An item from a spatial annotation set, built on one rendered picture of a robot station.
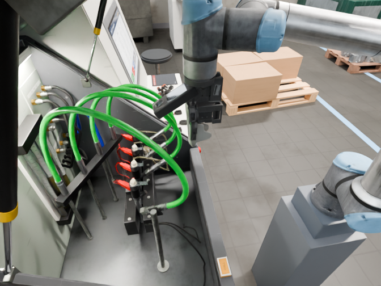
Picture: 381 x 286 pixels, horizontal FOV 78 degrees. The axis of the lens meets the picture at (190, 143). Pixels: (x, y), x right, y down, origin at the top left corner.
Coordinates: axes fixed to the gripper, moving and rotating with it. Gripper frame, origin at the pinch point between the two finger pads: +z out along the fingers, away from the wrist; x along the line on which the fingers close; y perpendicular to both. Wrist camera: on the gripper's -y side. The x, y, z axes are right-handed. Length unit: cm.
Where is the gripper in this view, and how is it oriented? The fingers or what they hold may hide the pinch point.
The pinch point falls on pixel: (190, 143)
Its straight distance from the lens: 65.8
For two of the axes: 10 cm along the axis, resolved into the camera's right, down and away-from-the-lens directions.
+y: 9.9, -1.0, 1.1
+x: -1.5, -6.5, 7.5
